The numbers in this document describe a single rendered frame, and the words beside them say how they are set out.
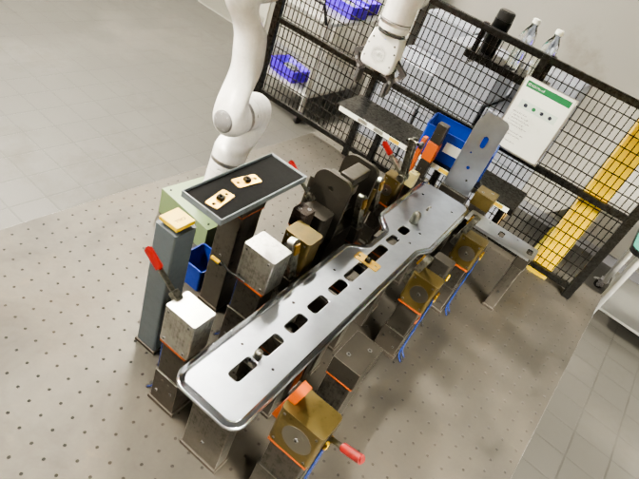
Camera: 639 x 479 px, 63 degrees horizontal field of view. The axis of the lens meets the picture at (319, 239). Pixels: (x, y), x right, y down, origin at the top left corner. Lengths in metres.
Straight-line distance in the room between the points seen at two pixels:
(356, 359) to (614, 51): 3.56
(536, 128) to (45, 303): 1.90
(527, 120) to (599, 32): 2.17
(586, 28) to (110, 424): 3.99
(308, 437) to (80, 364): 0.70
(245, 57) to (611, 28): 3.23
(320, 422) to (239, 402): 0.18
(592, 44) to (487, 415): 3.21
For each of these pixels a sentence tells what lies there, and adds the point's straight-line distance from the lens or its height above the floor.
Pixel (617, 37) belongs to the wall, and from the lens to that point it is 4.45.
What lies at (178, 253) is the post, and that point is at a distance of 1.30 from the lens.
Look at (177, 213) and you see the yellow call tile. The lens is 1.29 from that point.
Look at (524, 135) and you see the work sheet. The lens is 2.38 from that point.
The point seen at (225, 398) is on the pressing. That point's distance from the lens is 1.16.
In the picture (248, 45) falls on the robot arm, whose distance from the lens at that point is 1.67.
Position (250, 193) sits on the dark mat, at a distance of 1.41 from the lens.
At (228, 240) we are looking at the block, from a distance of 1.51.
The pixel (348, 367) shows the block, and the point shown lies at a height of 1.03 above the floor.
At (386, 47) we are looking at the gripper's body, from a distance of 1.48.
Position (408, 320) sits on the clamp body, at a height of 0.87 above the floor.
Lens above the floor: 1.96
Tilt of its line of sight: 37 degrees down
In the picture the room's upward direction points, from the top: 23 degrees clockwise
